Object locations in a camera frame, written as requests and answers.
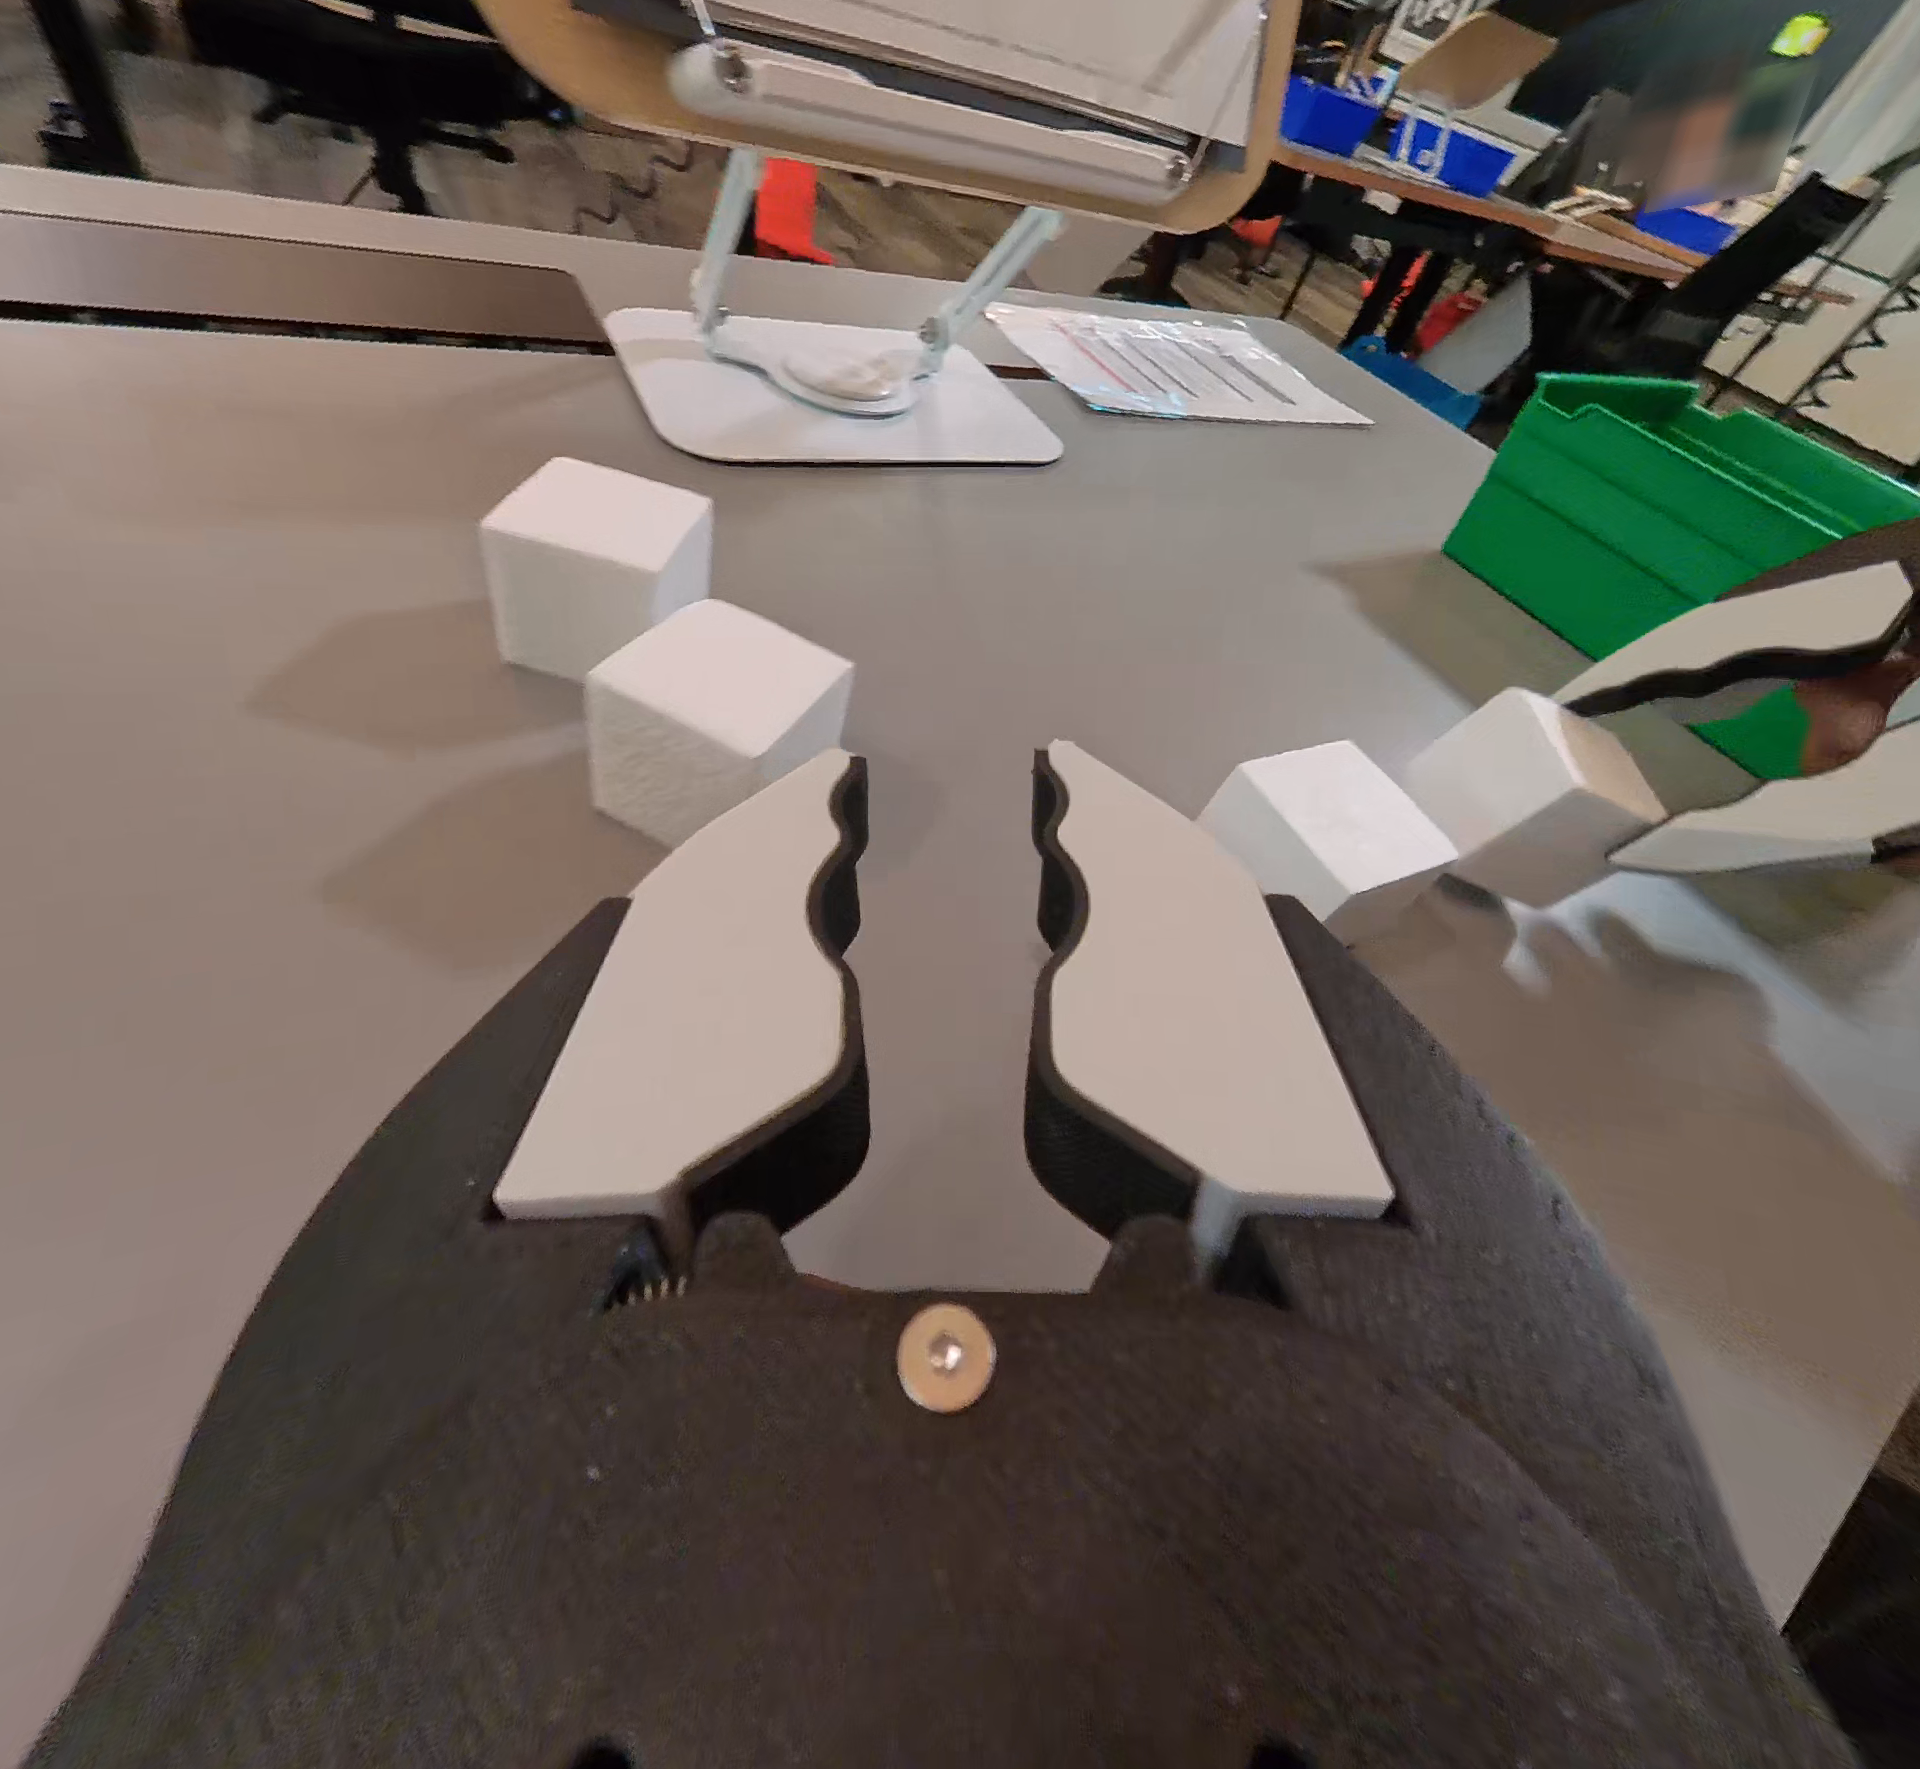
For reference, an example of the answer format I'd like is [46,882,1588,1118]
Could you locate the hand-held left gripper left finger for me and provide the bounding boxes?
[492,748,875,1278]

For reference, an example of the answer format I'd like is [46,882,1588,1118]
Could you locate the black table frame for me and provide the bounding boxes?
[0,0,143,173]

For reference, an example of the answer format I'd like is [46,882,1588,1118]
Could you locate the clear plastic packet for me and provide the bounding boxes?
[984,303,1373,428]

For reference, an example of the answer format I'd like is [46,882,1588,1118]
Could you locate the person's right hand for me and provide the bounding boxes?
[1795,671,1899,776]

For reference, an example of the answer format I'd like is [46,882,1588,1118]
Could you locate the green plastic bin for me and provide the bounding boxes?
[1442,370,1920,780]

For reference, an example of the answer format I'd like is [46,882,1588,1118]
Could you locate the black office chair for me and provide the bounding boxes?
[1625,170,1883,376]
[180,0,571,210]

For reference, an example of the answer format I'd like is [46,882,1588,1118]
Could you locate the orange cone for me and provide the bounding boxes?
[750,156,837,267]

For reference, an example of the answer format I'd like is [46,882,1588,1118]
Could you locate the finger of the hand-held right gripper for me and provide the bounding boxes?
[1612,748,1920,879]
[1559,560,1920,728]

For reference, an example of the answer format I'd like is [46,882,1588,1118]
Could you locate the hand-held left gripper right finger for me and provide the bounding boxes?
[1024,740,1399,1278]

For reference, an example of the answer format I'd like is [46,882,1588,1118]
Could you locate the white foam cube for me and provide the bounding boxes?
[1195,740,1459,943]
[584,599,857,848]
[480,457,716,682]
[1405,689,1670,909]

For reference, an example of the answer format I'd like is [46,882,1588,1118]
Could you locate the wooden table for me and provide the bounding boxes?
[1274,140,1854,300]

